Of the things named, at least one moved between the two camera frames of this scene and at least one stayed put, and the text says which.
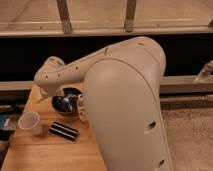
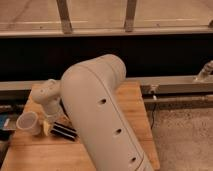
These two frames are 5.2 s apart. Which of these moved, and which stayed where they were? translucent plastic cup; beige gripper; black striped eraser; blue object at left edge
Moved: beige gripper
Stayed: black striped eraser; translucent plastic cup; blue object at left edge
